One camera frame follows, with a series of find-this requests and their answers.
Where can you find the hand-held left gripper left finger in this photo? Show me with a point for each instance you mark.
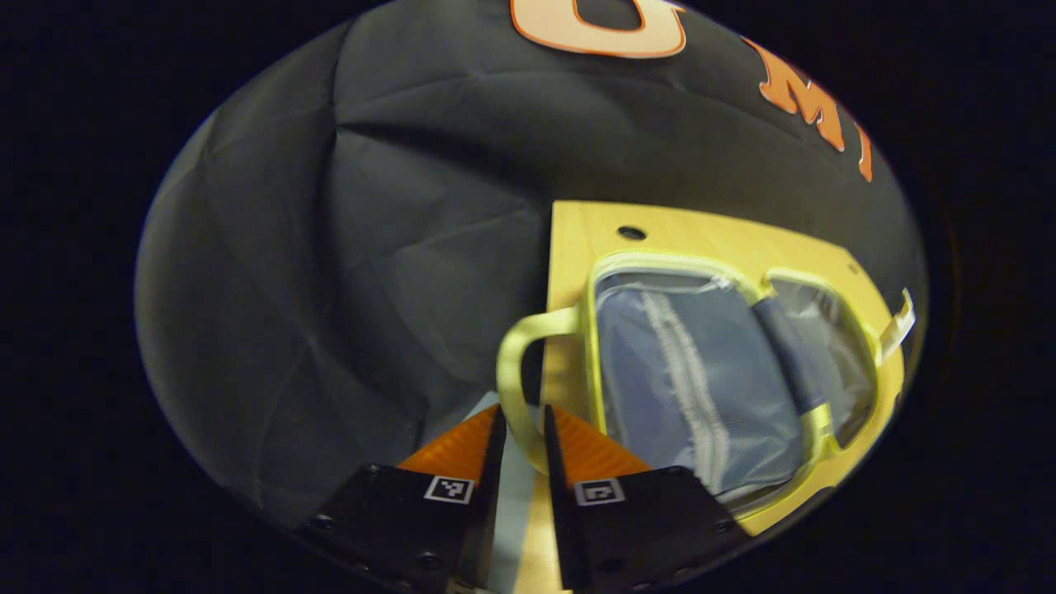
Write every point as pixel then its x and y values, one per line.
pixel 495 462

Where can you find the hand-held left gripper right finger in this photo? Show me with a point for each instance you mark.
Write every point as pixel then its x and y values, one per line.
pixel 558 503

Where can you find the pale yellow suitcase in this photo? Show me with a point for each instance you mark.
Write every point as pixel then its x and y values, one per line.
pixel 685 371

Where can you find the black backdrop cloth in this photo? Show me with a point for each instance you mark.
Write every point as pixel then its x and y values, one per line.
pixel 330 247

